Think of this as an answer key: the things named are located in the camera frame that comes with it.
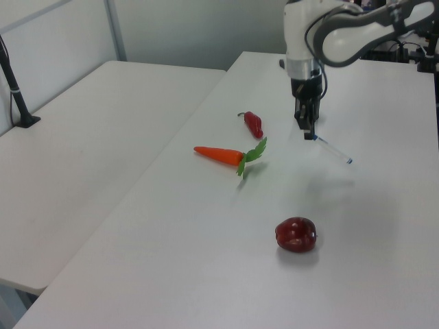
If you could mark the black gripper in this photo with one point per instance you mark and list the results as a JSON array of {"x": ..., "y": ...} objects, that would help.
[{"x": 307, "y": 88}]

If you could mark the white marker pen blue cap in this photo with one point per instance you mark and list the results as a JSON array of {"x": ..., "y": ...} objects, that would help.
[{"x": 332, "y": 149}]

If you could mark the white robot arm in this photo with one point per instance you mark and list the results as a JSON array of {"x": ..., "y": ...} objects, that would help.
[{"x": 297, "y": 34}]

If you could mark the red toy chili pepper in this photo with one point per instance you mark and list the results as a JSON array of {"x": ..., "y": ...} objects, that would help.
[{"x": 254, "y": 124}]

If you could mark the orange toy carrot green leaves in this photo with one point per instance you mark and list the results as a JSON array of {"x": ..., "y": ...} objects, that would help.
[{"x": 219, "y": 154}]

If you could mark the black electronics box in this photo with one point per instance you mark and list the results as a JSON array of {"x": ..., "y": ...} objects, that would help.
[{"x": 394, "y": 53}]

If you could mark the dark red toy apple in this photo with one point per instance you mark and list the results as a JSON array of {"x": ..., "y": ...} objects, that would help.
[{"x": 295, "y": 234}]

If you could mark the black table clamp mount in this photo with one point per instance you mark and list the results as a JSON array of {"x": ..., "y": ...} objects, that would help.
[{"x": 428, "y": 58}]

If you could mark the grey partition frame post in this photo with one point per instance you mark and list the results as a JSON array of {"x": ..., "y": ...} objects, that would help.
[{"x": 116, "y": 31}]

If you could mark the black camera stand pole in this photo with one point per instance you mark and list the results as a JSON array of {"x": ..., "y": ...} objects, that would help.
[{"x": 15, "y": 92}]

